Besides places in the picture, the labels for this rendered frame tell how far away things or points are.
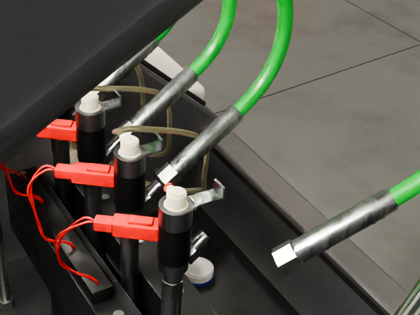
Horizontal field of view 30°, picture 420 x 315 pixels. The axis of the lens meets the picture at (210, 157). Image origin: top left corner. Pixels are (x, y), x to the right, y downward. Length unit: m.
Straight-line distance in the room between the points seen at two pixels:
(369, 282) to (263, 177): 0.20
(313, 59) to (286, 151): 0.68
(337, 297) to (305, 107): 2.06
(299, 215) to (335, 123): 1.95
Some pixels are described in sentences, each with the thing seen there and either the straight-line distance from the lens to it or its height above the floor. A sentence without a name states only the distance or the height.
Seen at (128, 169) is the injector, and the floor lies 1.12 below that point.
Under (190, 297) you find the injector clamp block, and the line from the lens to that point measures 0.76.
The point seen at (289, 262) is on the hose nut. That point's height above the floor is 1.14.
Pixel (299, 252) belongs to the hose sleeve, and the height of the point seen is 1.15.
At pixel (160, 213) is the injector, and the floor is 1.13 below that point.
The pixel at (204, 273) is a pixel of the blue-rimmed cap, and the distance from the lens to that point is 0.98.
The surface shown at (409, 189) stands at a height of 1.20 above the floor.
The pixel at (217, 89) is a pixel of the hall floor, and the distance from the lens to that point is 2.97.
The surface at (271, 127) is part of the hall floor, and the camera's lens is 2.78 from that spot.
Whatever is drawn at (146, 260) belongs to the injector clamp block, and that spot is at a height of 0.98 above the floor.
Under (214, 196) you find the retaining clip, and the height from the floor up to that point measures 1.13.
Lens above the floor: 1.53
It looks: 36 degrees down
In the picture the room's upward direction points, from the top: 4 degrees clockwise
